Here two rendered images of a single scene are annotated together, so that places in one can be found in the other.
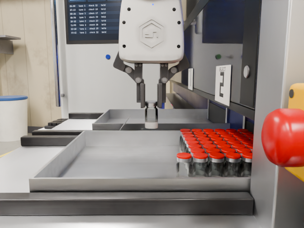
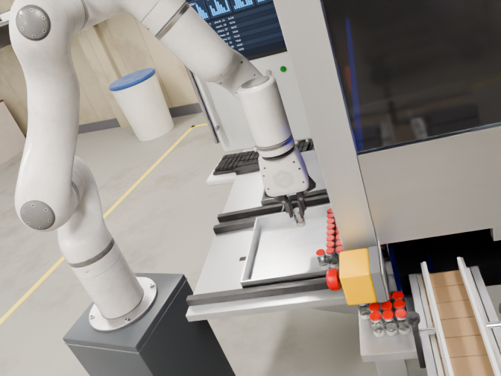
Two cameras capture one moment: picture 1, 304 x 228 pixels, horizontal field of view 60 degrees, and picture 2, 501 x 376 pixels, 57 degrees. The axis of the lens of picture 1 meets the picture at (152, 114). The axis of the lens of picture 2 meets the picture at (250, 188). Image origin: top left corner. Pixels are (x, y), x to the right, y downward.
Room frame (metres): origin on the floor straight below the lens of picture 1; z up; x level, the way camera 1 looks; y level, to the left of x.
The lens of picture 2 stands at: (-0.47, -0.23, 1.58)
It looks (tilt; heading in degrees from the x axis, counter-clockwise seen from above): 28 degrees down; 20
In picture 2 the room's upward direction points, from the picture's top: 21 degrees counter-clockwise
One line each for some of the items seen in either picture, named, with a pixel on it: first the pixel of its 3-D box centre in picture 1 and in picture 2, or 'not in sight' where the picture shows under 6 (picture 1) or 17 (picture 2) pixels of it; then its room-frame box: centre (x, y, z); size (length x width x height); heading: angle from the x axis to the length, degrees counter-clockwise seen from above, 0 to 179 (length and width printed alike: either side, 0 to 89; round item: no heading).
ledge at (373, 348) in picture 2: not in sight; (397, 327); (0.16, -0.19, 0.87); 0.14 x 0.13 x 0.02; 90
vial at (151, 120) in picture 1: (151, 115); (299, 218); (0.44, 0.00, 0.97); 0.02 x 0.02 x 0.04
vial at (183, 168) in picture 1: (183, 170); (322, 259); (0.35, -0.04, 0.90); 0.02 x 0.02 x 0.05
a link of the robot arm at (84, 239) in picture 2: not in sight; (71, 205); (0.36, 0.51, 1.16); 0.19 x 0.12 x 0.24; 12
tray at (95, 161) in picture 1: (166, 157); (316, 242); (0.43, -0.02, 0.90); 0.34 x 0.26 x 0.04; 90
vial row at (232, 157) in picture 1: (218, 153); not in sight; (0.43, -0.11, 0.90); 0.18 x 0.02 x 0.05; 0
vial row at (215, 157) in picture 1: (204, 153); (341, 235); (0.43, -0.09, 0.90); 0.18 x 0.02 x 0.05; 0
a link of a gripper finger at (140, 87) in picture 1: (135, 87); (283, 204); (0.44, 0.03, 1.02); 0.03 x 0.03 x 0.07; 0
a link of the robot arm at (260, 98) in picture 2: not in sight; (264, 110); (0.44, 0.00, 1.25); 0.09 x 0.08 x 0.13; 12
